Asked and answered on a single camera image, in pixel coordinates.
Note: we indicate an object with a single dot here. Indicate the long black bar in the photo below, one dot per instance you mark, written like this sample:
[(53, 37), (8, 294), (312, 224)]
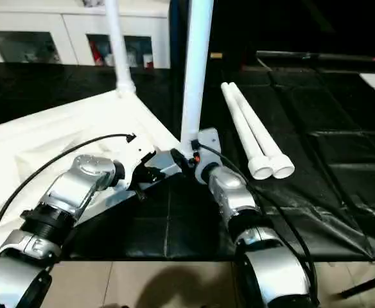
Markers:
[(329, 58)]

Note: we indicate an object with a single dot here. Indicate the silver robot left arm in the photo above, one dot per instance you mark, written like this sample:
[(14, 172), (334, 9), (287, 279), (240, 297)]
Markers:
[(72, 192)]

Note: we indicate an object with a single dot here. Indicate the white plastic table leg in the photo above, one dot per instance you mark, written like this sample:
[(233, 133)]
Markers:
[(242, 122), (117, 45), (197, 64), (268, 141)]

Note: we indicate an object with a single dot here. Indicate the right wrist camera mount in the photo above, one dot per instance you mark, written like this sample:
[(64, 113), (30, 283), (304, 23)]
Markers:
[(208, 140)]

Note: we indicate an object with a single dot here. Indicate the silver crumpled object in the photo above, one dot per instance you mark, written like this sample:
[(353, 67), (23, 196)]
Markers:
[(92, 2)]

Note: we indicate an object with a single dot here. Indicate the white glass-door cabinet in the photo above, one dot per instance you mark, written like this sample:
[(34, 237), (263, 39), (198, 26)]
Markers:
[(46, 29)]

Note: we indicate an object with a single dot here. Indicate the black floor stand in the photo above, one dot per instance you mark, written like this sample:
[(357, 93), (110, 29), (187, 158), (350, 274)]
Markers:
[(367, 285)]

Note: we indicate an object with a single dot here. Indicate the black work mat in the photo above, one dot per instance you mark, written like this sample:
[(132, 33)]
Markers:
[(335, 192)]

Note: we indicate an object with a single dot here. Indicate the small tan tag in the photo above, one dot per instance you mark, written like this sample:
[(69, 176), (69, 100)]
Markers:
[(216, 56)]

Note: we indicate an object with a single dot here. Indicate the white compartment tray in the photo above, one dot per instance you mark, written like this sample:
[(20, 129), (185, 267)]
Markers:
[(46, 141)]

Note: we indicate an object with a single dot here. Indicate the small red bottle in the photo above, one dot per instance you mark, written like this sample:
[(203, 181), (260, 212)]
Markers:
[(96, 54)]

